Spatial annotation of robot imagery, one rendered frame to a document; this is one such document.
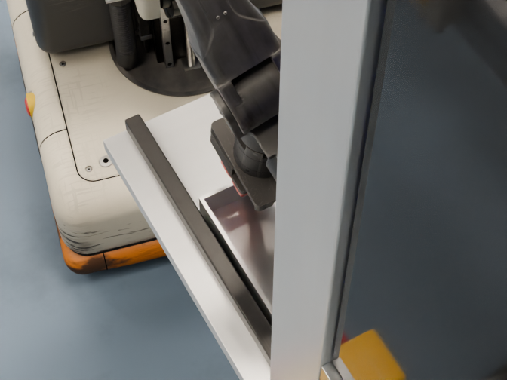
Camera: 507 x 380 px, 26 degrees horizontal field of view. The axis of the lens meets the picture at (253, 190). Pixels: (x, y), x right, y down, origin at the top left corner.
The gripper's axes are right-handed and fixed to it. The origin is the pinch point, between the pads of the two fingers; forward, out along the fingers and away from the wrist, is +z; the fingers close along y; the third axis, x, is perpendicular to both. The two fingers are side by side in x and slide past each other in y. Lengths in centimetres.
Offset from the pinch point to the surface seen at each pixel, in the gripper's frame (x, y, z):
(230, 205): -2.7, 0.0, 1.9
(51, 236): -13, -42, 99
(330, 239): -12, 22, -52
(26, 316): -24, -29, 97
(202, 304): -10.7, 8.8, 0.6
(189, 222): -7.9, 0.5, 0.0
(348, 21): -12, 19, -69
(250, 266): -4.4, 7.4, 0.6
